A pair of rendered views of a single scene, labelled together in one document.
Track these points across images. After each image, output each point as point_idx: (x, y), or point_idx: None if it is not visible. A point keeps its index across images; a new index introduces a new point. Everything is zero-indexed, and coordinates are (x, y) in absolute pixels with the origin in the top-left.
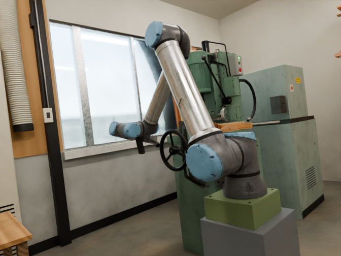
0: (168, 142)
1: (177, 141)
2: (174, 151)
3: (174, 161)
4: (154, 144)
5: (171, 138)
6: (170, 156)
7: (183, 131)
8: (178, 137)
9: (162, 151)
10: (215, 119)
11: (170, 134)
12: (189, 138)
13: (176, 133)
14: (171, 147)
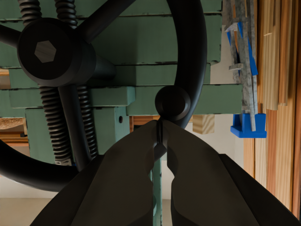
0: (233, 86)
1: (120, 99)
2: (17, 52)
3: (214, 3)
4: (180, 130)
5: (70, 135)
6: (95, 11)
7: (61, 148)
8: (106, 120)
9: (180, 44)
10: (134, 125)
11: (77, 165)
12: (42, 112)
13: (10, 168)
14: (44, 83)
